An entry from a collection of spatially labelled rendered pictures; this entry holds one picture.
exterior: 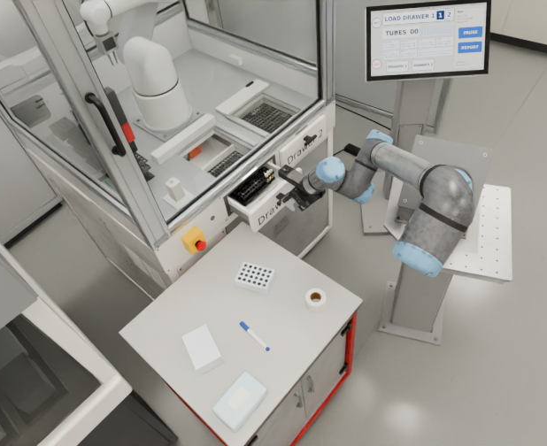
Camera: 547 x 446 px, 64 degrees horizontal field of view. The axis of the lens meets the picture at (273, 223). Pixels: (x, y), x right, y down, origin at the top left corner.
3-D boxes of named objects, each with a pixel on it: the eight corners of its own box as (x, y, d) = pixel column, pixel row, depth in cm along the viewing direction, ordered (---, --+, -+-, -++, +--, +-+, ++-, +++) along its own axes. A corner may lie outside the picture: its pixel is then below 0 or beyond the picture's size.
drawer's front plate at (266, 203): (303, 188, 176) (302, 168, 167) (254, 234, 163) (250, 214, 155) (300, 186, 177) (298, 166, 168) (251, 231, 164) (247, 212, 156)
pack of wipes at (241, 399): (246, 373, 136) (244, 368, 132) (269, 393, 131) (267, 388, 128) (212, 412, 129) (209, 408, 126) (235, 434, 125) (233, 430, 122)
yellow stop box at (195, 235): (208, 243, 160) (204, 232, 154) (194, 257, 157) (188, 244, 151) (199, 237, 162) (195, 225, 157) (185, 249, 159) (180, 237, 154)
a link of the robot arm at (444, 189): (472, 169, 89) (362, 123, 132) (442, 216, 92) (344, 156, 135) (507, 189, 94) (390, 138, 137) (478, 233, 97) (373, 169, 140)
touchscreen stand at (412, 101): (442, 234, 254) (491, 80, 175) (364, 235, 259) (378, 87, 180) (427, 173, 285) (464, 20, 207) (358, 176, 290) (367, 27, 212)
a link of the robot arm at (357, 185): (384, 176, 131) (353, 161, 129) (365, 208, 134) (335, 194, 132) (376, 171, 139) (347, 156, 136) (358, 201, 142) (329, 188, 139)
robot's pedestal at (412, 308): (444, 294, 229) (483, 196, 171) (440, 346, 212) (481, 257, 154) (387, 281, 237) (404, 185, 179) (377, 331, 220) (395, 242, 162)
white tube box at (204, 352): (224, 362, 139) (221, 356, 135) (199, 376, 137) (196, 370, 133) (209, 330, 147) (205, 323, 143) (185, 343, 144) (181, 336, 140)
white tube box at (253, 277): (276, 275, 158) (274, 269, 155) (267, 295, 153) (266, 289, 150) (244, 266, 161) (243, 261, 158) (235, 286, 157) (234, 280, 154)
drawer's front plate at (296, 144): (326, 134, 195) (326, 115, 186) (284, 172, 183) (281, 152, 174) (323, 134, 196) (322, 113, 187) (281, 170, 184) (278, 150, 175)
